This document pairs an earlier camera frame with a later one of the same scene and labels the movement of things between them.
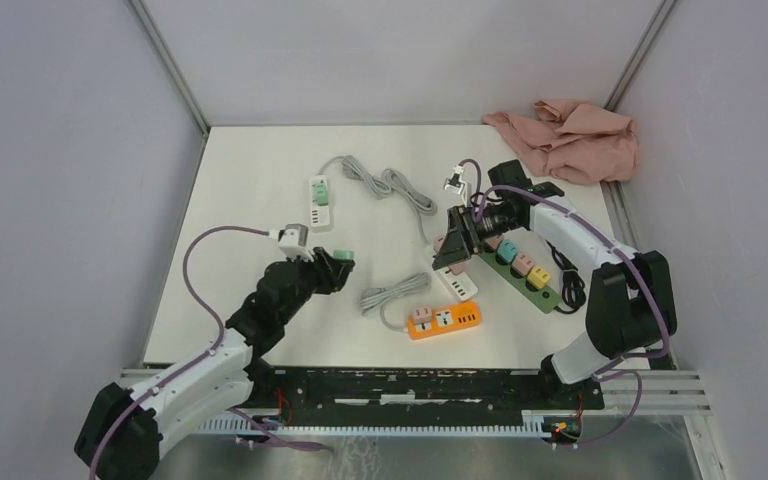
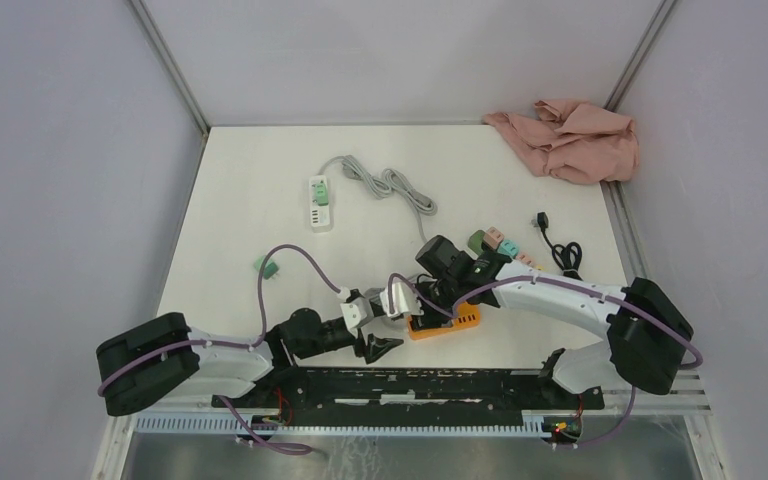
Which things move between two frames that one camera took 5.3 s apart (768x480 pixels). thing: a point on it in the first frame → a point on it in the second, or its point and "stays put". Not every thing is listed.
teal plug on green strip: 507,249 stays put
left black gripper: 332,273 → 375,348
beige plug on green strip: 522,263 stays put
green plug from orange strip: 344,254 → 270,267
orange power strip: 447,320 stays put
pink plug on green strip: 494,241 stays put
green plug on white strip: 322,194 stays put
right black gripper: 461,240 → 430,318
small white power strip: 319,214 stays put
